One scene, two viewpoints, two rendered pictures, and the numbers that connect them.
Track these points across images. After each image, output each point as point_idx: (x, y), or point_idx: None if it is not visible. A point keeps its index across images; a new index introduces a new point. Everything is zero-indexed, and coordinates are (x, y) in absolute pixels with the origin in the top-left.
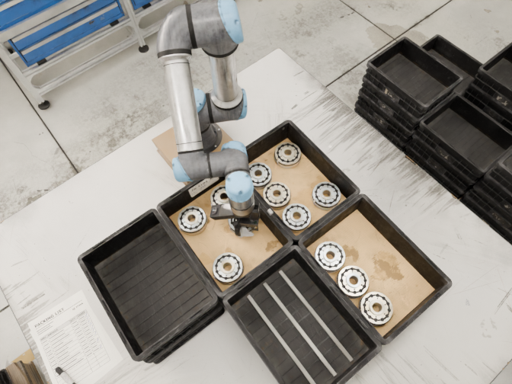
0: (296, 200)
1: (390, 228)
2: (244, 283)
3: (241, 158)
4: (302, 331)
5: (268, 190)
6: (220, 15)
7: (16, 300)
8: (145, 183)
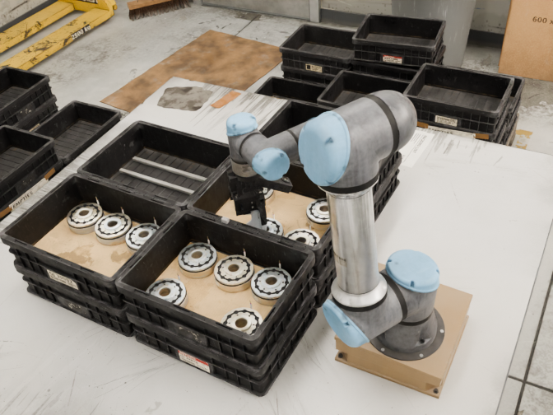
0: (206, 284)
1: None
2: (224, 163)
3: (253, 146)
4: (159, 181)
5: (246, 268)
6: (327, 111)
7: (464, 141)
8: (443, 273)
